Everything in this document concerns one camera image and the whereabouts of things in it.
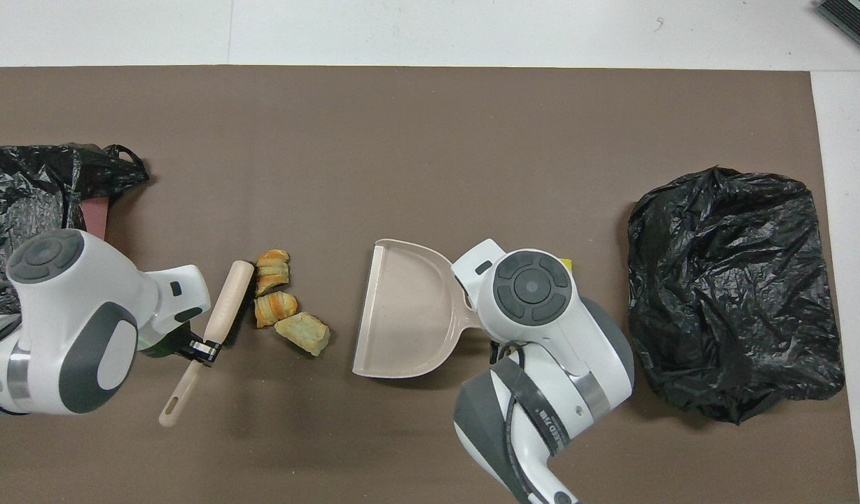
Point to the brown table mat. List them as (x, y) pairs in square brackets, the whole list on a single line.
[(430, 119)]

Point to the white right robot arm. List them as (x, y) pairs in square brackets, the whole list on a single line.
[(542, 336)]

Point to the yellow sponge piece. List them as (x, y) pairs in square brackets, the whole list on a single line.
[(567, 266)]

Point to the beige plastic dustpan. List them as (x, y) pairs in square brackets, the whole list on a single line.
[(409, 315)]

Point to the pale bread piece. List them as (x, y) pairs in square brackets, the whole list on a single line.
[(304, 334)]

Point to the pink bin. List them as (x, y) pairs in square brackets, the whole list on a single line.
[(97, 210)]

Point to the beige hand brush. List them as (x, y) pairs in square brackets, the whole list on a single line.
[(227, 308)]

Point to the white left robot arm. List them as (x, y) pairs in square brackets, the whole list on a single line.
[(73, 322)]

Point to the grey ribbed device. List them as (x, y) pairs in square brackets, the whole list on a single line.
[(854, 21)]

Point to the striped orange croissant piece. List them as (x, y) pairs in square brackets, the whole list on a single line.
[(272, 269), (274, 308)]

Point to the black trash bag lined bin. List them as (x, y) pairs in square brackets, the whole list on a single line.
[(717, 294)]

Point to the black trash bag on pink bin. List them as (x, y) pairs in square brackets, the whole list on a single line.
[(24, 189)]

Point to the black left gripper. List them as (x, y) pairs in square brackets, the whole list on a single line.
[(165, 343)]

